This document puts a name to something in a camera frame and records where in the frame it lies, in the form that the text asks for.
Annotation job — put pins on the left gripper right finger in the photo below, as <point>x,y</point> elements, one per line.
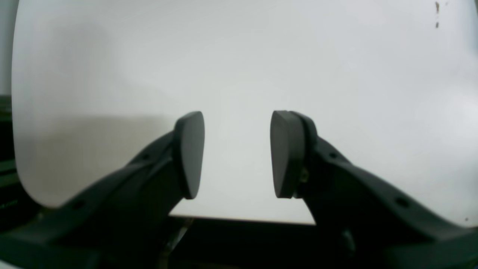
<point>383,226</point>

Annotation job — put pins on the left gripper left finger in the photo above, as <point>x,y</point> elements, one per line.
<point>120,221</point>

